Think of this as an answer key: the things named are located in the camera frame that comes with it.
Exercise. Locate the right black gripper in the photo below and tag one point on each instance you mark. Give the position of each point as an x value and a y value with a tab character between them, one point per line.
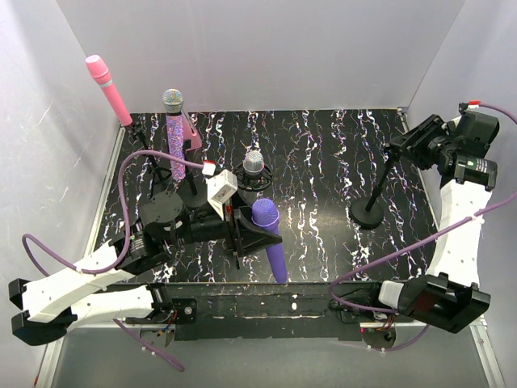
411	142

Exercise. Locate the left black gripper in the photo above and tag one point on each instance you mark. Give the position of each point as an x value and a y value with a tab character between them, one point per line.
235	231

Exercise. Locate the black tripod stand with ring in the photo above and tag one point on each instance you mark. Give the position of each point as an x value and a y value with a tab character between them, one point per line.
247	188

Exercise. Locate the silver microphone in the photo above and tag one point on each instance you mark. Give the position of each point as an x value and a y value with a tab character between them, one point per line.
253	163

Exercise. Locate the black round-base stand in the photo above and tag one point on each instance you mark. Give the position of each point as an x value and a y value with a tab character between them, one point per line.
367	213
192	189

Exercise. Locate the black tripod mic stand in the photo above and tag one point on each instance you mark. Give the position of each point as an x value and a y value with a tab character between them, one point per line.
160	176

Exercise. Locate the glitter purple microphone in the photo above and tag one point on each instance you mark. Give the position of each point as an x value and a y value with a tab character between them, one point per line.
173	104

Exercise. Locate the pink microphone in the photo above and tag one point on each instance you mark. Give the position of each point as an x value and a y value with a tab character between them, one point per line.
101	75

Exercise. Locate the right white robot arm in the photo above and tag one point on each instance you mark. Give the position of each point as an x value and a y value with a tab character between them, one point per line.
448	295

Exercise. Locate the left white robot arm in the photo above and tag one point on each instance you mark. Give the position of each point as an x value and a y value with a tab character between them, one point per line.
52	306

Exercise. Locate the pink metronome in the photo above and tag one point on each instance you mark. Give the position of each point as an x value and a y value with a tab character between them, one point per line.
190	132

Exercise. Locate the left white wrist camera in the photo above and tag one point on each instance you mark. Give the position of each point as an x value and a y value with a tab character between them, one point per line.
220	187

